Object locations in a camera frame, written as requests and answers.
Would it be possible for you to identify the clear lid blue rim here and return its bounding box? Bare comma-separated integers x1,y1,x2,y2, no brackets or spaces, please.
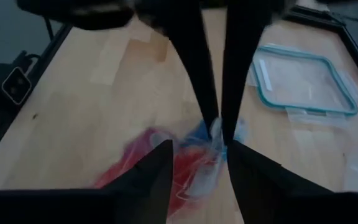
249,43,358,129

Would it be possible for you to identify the clear zip bag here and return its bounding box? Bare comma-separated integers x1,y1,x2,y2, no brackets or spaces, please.
93,116,249,216

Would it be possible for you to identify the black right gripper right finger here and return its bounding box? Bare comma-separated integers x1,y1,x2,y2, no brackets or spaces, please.
227,139,358,224

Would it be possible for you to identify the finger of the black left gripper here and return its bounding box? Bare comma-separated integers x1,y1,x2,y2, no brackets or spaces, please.
135,0,220,138
221,0,287,146

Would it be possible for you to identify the red bandage roll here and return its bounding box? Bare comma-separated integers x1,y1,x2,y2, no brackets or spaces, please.
94,146,222,215

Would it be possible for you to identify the black aluminium table frame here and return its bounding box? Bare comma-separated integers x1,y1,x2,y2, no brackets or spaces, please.
0,4,358,170

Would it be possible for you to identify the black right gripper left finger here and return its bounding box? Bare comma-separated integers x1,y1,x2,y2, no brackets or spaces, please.
0,139,174,224

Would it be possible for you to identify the blue bandage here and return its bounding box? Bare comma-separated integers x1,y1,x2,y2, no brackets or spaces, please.
181,119,248,162

